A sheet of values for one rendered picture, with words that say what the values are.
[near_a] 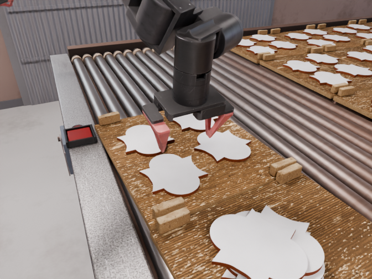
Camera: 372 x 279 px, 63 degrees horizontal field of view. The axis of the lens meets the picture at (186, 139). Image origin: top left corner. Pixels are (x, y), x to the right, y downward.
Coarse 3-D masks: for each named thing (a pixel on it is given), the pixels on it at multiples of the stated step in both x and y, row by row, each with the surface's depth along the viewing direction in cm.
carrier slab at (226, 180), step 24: (120, 120) 85; (144, 120) 85; (120, 144) 74; (168, 144) 74; (192, 144) 74; (264, 144) 74; (120, 168) 66; (144, 168) 66; (216, 168) 66; (240, 168) 66; (264, 168) 66; (144, 192) 60; (216, 192) 60; (240, 192) 60; (144, 216) 54
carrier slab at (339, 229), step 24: (264, 192) 60; (288, 192) 60; (312, 192) 60; (192, 216) 54; (216, 216) 54; (288, 216) 54; (312, 216) 54; (336, 216) 54; (360, 216) 54; (168, 240) 50; (192, 240) 50; (336, 240) 50; (360, 240) 50; (168, 264) 46; (192, 264) 46; (336, 264) 46; (360, 264) 46
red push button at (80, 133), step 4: (80, 128) 83; (84, 128) 83; (88, 128) 83; (68, 132) 81; (72, 132) 81; (76, 132) 81; (80, 132) 81; (84, 132) 81; (88, 132) 81; (68, 136) 79; (72, 136) 79; (76, 136) 79; (80, 136) 79; (84, 136) 79; (88, 136) 79; (72, 140) 78
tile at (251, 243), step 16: (224, 224) 47; (240, 224) 47; (256, 224) 47; (272, 224) 47; (224, 240) 44; (240, 240) 44; (256, 240) 44; (272, 240) 44; (288, 240) 44; (224, 256) 42; (240, 256) 42; (256, 256) 42; (272, 256) 42; (288, 256) 42; (304, 256) 42; (240, 272) 41; (256, 272) 40; (272, 272) 40; (288, 272) 40; (304, 272) 40
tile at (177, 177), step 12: (156, 156) 69; (168, 156) 69; (156, 168) 65; (168, 168) 65; (180, 168) 65; (192, 168) 65; (156, 180) 61; (168, 180) 61; (180, 180) 61; (192, 180) 61; (156, 192) 59; (168, 192) 59; (180, 192) 58; (192, 192) 59
